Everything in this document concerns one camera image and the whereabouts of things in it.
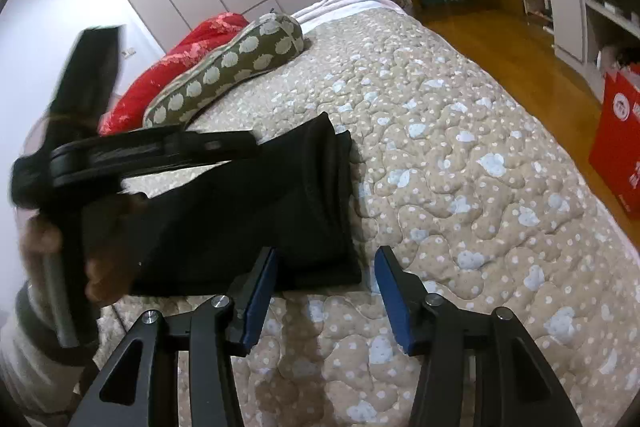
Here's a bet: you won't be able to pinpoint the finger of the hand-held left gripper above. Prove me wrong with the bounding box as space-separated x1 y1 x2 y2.
122 127 261 170

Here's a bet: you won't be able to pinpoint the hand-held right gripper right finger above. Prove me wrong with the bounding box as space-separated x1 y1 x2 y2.
374 246 583 427

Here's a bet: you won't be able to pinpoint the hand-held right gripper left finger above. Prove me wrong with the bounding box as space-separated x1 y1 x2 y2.
67 247 281 427

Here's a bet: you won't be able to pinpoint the black pants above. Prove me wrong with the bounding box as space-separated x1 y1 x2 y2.
82 112 363 298

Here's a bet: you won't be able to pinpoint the person's left forearm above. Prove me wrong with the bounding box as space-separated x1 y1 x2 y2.
0 282 101 418

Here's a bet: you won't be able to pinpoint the person's left hand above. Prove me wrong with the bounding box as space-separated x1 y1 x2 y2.
20 194 151 308

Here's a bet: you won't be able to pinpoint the red floral bolster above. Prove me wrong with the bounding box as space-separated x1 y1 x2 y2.
97 12 251 138

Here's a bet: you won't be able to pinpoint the green hedgehog print pillow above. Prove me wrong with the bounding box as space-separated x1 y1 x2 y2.
142 13 306 130

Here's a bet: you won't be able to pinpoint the beige printed quilt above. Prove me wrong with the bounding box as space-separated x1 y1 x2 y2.
95 9 640 427

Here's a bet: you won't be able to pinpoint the white folded blanket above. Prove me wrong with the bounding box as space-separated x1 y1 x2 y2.
292 0 406 32

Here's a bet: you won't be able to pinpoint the red bag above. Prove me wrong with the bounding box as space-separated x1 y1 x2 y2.
587 62 640 220

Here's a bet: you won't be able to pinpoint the white shelf unit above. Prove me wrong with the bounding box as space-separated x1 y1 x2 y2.
492 0 640 108

